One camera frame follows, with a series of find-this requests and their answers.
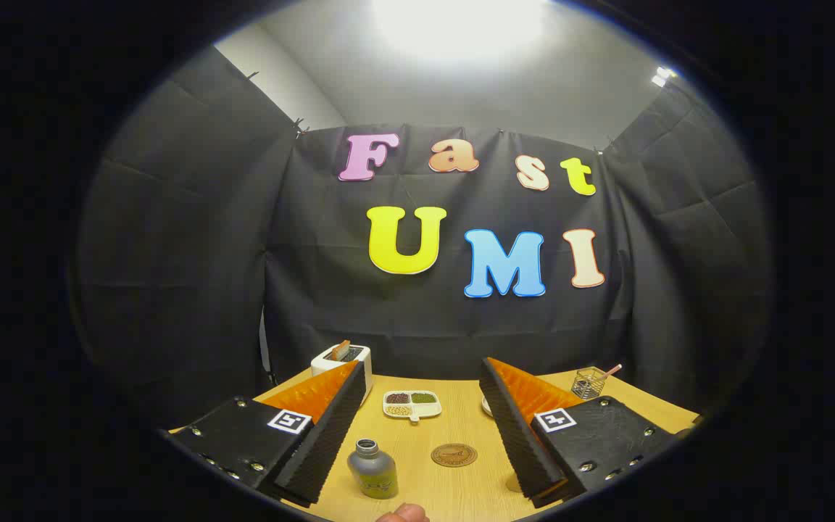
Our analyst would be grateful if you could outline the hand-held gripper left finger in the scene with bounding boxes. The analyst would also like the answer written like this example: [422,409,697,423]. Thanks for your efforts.
[169,360,367,508]

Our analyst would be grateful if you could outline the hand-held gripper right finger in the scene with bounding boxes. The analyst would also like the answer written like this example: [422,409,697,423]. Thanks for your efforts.
[479,357,694,508]

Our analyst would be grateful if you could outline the silver juice bottle green label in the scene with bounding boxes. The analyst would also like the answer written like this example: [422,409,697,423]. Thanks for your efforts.
[347,439,399,500]

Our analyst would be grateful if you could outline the round brown coaster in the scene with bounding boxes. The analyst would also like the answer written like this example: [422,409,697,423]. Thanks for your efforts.
[431,443,478,468]

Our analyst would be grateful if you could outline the wooden table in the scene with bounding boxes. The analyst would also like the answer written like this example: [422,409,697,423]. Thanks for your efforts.
[169,366,701,522]

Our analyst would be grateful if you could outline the white toaster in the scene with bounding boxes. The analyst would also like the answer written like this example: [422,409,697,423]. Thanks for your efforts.
[311,345,373,404]

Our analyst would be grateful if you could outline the white divided dish of beans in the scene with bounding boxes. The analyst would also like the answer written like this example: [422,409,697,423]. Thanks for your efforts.
[383,390,442,423]

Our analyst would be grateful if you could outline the black backdrop cloth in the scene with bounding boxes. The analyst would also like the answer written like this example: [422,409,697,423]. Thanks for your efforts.
[73,43,773,428]

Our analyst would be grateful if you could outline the wire mesh utensil holder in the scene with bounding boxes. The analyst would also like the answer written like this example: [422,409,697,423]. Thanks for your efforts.
[571,367,607,400]

